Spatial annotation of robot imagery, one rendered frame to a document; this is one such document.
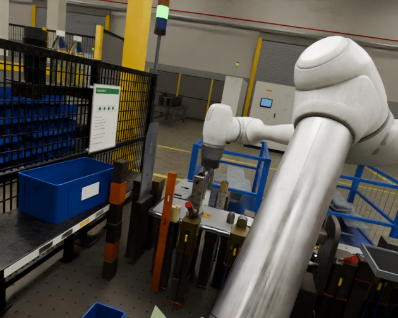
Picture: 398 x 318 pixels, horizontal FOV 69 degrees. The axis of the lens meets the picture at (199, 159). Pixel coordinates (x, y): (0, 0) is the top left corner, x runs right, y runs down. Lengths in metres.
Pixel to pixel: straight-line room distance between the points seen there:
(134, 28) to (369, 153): 1.38
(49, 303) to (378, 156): 1.11
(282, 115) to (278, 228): 8.54
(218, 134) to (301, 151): 0.61
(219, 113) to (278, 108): 7.88
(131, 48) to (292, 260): 1.50
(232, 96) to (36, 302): 8.12
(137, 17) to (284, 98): 7.48
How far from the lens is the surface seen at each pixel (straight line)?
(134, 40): 1.74
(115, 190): 1.12
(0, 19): 5.52
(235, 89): 8.85
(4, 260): 0.87
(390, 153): 0.70
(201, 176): 1.00
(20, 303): 1.26
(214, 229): 1.13
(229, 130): 1.10
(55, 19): 8.34
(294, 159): 0.50
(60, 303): 1.23
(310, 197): 0.47
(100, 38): 3.70
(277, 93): 8.91
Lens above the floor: 1.51
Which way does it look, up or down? 14 degrees down
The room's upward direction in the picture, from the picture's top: 10 degrees clockwise
